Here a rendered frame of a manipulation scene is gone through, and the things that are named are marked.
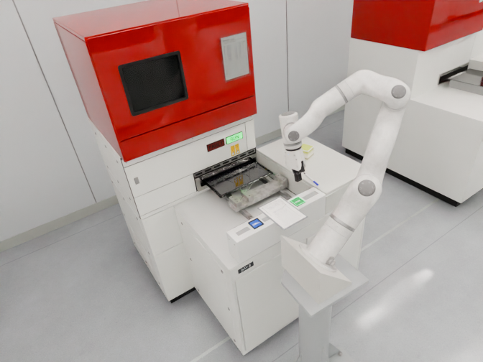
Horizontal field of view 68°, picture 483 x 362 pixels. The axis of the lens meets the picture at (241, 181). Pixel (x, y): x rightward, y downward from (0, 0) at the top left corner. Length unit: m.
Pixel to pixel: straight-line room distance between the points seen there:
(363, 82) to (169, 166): 1.08
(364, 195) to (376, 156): 0.19
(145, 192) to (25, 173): 1.64
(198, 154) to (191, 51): 0.58
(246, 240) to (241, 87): 0.85
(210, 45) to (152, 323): 1.81
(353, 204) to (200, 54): 1.01
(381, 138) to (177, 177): 1.11
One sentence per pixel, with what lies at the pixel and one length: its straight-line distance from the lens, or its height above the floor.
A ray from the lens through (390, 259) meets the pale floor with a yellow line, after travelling 2.95.
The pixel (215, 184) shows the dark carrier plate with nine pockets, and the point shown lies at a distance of 2.11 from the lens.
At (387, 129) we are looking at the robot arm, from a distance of 1.58.
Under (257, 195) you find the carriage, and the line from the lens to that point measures 2.03.
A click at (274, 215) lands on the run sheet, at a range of 1.75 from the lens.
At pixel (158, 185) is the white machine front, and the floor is 0.99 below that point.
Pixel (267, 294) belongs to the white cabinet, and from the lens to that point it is 2.04.
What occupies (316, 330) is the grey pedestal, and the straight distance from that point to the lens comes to 1.91.
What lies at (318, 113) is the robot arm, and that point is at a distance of 1.59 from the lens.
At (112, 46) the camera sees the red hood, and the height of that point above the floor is 1.76.
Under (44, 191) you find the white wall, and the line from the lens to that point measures 3.58.
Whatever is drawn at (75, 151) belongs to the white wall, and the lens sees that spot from 3.46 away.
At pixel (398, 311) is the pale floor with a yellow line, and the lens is 2.67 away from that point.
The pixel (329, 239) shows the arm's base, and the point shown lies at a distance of 1.55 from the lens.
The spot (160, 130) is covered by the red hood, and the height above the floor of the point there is 1.33.
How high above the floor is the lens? 2.10
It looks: 35 degrees down
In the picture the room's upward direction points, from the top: 6 degrees counter-clockwise
